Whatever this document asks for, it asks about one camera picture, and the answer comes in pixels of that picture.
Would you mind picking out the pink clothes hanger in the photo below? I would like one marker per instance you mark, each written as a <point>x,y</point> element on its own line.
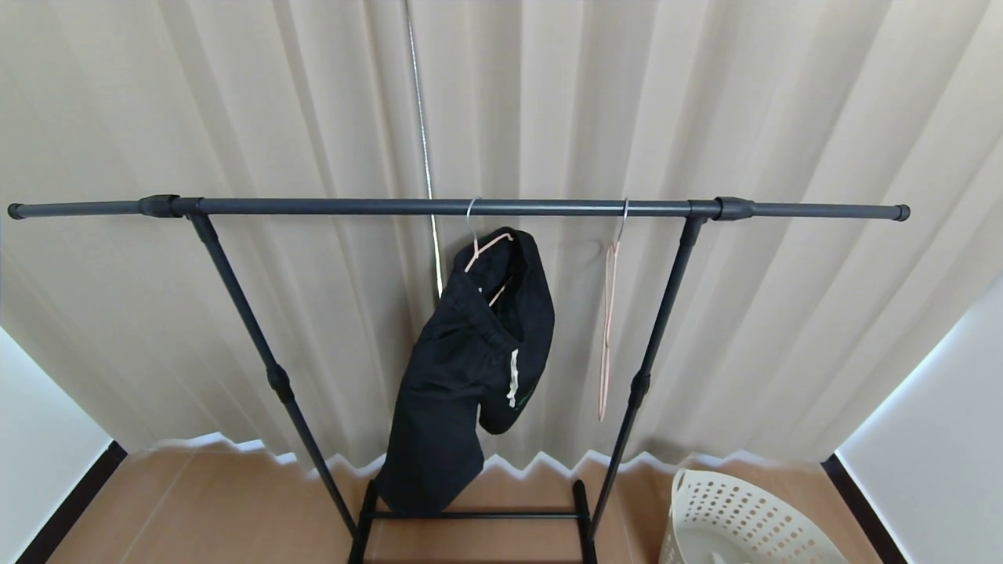
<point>487,245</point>
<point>606,329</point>

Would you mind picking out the black shorts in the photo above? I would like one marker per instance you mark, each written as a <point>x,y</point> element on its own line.
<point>447,392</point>

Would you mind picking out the black clothes rack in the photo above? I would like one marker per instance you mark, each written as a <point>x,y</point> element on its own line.
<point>548,207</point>

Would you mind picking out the white laundry basket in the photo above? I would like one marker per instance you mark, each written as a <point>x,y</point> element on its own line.
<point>729,509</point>

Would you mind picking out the beige curtain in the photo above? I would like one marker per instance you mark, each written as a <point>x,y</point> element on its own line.
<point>235,102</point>

